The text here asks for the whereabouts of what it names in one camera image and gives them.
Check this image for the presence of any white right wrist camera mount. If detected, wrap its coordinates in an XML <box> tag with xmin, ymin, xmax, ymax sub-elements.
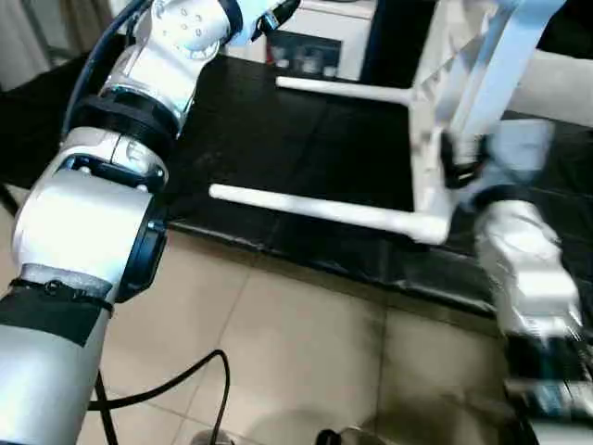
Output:
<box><xmin>472</xmin><ymin>119</ymin><xmax>555</xmax><ymax>203</ymax></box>

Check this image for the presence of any black work mat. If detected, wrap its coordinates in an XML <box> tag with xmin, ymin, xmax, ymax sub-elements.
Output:
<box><xmin>0</xmin><ymin>45</ymin><xmax>593</xmax><ymax>325</ymax></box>

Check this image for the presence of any grey cushion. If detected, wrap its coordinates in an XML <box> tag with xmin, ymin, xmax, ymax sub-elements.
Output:
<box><xmin>504</xmin><ymin>49</ymin><xmax>593</xmax><ymax>126</ymax></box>

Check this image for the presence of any white plastic table leg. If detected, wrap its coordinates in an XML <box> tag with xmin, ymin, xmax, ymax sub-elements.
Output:
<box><xmin>461</xmin><ymin>0</ymin><xmax>567</xmax><ymax>138</ymax></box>
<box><xmin>275</xmin><ymin>75</ymin><xmax>414</xmax><ymax>102</ymax></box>
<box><xmin>208</xmin><ymin>183</ymin><xmax>451</xmax><ymax>246</ymax></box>

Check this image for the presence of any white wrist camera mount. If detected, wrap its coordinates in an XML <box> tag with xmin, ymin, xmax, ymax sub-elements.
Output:
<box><xmin>472</xmin><ymin>119</ymin><xmax>555</xmax><ymax>203</ymax></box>
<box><xmin>225</xmin><ymin>0</ymin><xmax>282</xmax><ymax>48</ymax></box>

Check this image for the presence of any white sideboard with glass doors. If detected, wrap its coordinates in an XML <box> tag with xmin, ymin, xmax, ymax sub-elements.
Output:
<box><xmin>268</xmin><ymin>0</ymin><xmax>377</xmax><ymax>81</ymax></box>

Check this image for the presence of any beige curtain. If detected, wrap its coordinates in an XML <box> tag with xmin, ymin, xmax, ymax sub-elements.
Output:
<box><xmin>0</xmin><ymin>0</ymin><xmax>115</xmax><ymax>92</ymax></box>

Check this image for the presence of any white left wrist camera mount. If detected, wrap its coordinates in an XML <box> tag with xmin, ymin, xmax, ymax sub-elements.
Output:
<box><xmin>225</xmin><ymin>0</ymin><xmax>282</xmax><ymax>48</ymax></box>

